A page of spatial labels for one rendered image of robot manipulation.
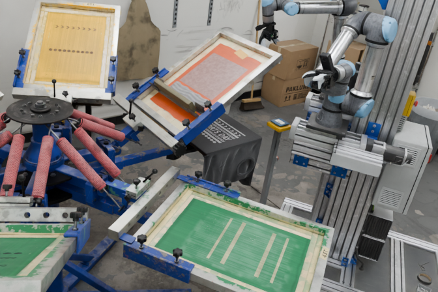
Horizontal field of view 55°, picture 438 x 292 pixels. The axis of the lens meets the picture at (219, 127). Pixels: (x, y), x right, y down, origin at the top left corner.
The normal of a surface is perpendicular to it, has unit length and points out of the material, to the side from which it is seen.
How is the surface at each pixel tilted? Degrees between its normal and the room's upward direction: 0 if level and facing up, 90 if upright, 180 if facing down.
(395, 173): 90
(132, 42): 87
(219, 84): 32
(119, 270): 0
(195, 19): 90
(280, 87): 89
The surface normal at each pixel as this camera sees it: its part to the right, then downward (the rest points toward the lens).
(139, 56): 0.17, 0.46
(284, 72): -0.73, 0.22
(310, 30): 0.61, 0.42
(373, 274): 0.13, -0.89
